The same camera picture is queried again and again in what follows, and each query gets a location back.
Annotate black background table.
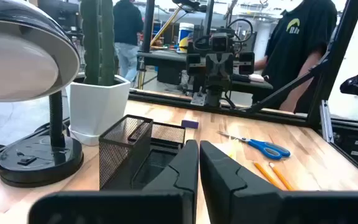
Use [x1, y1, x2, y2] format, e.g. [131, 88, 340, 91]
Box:
[137, 50, 273, 91]

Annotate person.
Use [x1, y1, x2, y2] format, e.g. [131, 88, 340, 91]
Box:
[112, 0, 145, 83]
[252, 0, 338, 113]

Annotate green cactus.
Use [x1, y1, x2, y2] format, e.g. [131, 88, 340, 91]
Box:
[80, 0, 116, 87]

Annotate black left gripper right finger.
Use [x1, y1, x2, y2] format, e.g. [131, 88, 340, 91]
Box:
[200, 140, 285, 224]

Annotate purple eraser block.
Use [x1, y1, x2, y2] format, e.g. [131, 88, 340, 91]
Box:
[181, 119, 200, 129]

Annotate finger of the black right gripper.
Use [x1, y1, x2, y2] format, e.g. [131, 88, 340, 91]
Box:
[219, 53, 233, 78]
[205, 53, 219, 78]

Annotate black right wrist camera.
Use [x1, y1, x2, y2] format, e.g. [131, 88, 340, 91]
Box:
[209, 32, 230, 53]

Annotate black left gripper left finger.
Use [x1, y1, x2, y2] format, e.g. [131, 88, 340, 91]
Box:
[141, 139, 200, 224]

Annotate pink white small object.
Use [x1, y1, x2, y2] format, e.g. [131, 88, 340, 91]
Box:
[248, 73, 265, 83]

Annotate white plastic tub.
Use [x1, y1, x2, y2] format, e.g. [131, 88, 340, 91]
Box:
[178, 22, 195, 52]

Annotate white hexagonal plant pot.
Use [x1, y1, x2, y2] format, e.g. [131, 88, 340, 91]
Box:
[68, 74, 132, 146]

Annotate black mesh desk organizer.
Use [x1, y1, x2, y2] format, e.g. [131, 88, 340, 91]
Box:
[98, 114, 186, 191]

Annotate black drawer cabinet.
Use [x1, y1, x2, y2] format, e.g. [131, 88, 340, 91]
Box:
[334, 123, 358, 171]

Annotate black aluminium table frame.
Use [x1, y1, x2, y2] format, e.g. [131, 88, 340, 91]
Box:
[0, 0, 358, 184]

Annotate black desk lamp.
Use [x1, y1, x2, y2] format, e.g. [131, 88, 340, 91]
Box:
[0, 0, 85, 189]

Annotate blue-handled scissors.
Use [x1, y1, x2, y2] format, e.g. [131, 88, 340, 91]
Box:
[218, 130, 291, 161]

